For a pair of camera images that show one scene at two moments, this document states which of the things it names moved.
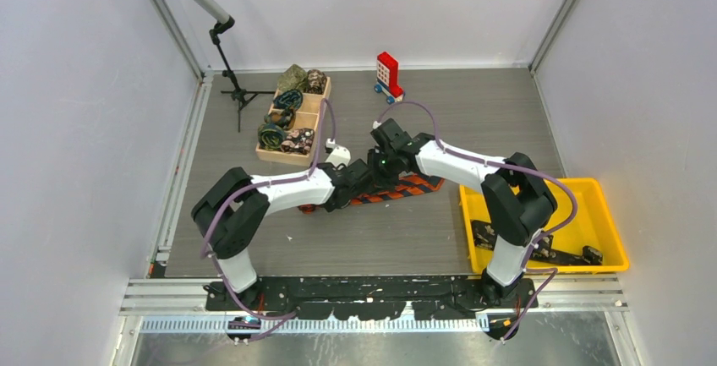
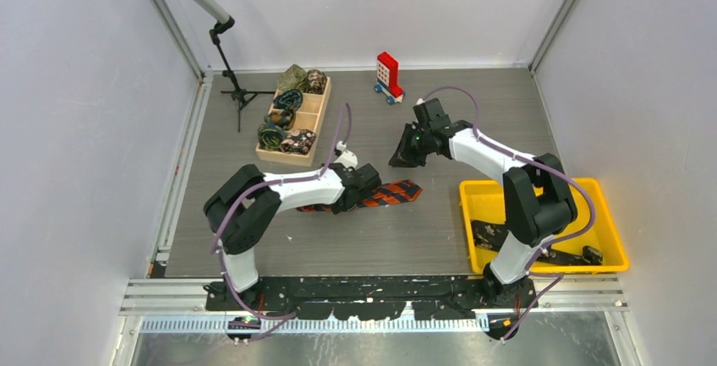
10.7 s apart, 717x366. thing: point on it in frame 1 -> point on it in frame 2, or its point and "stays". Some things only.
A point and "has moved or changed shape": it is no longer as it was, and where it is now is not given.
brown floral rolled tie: x=316 y=82 stays
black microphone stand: x=238 y=94 stays
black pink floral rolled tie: x=299 y=141 stays
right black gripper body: x=385 y=167 -> x=425 y=135
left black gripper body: x=336 y=207 stays
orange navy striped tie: x=409 y=185 has moved or changed shape
